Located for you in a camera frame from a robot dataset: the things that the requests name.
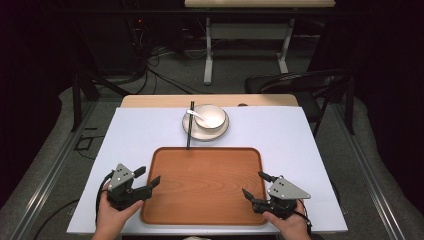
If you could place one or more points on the beige bowl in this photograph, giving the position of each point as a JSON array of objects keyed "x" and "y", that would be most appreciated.
[{"x": 213, "y": 116}]

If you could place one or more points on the person's left hand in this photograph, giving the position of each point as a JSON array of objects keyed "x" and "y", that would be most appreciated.
[{"x": 113, "y": 215}]

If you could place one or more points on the white-framed desk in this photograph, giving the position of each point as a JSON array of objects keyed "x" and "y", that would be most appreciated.
[{"x": 246, "y": 31}]

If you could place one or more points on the beige round plate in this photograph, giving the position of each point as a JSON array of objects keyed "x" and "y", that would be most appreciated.
[{"x": 203, "y": 135}]

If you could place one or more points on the white table cover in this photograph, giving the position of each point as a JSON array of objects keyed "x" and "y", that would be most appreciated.
[{"x": 283, "y": 140}]

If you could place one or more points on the black chopsticks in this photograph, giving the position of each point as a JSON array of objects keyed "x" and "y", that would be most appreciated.
[{"x": 190, "y": 130}]

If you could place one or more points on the brown wooden tray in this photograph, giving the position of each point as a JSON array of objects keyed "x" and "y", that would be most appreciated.
[{"x": 203, "y": 186}]

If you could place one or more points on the dark curtain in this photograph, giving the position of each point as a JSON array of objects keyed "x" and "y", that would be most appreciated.
[
  {"x": 390, "y": 66},
  {"x": 30, "y": 66}
]

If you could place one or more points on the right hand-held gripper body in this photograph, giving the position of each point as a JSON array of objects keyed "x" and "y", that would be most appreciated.
[{"x": 283, "y": 195}]

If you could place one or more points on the black metal stand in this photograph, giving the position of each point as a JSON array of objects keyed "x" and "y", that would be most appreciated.
[{"x": 83, "y": 90}]

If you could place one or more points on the person's right hand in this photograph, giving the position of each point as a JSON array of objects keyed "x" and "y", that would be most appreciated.
[{"x": 290, "y": 225}]

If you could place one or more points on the grey metal floor rail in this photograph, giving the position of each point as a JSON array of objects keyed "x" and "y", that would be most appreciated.
[
  {"x": 370, "y": 176},
  {"x": 50, "y": 173}
]

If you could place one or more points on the white spoon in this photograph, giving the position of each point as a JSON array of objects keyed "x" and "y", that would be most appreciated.
[{"x": 196, "y": 115}]

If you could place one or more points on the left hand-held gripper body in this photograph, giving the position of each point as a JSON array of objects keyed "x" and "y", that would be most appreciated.
[{"x": 120, "y": 178}]

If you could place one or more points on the light wooden table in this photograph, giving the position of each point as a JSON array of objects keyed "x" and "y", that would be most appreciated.
[{"x": 153, "y": 100}]

